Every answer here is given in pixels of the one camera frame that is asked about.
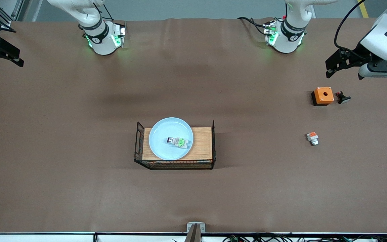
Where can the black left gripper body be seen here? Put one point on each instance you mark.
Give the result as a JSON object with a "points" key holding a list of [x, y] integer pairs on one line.
{"points": [[357, 55]]}

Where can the green label switch block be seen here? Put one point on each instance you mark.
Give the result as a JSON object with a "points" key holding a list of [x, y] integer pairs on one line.
{"points": [[179, 142]]}

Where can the light blue round plate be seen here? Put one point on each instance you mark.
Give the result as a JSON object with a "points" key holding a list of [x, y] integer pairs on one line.
{"points": [[166, 148]]}

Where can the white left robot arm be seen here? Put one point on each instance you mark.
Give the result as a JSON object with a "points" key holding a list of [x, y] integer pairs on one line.
{"points": [[289, 33]]}

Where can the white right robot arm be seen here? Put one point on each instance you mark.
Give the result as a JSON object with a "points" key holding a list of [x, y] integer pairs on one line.
{"points": [[101, 40]]}

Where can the orange button box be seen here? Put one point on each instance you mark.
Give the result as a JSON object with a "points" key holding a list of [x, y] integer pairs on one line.
{"points": [[323, 95]]}

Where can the black push button head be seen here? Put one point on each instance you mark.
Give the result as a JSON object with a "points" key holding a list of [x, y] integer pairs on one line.
{"points": [[343, 98]]}

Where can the silver aluminium extrusion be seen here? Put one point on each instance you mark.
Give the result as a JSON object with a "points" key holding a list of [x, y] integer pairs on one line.
{"points": [[17, 10]]}

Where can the brown table cover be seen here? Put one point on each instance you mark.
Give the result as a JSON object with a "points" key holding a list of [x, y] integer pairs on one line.
{"points": [[79, 201]]}

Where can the orange label switch block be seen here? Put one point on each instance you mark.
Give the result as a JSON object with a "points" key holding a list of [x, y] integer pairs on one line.
{"points": [[312, 138]]}

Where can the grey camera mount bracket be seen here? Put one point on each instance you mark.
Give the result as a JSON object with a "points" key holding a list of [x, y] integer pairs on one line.
{"points": [[195, 230]]}

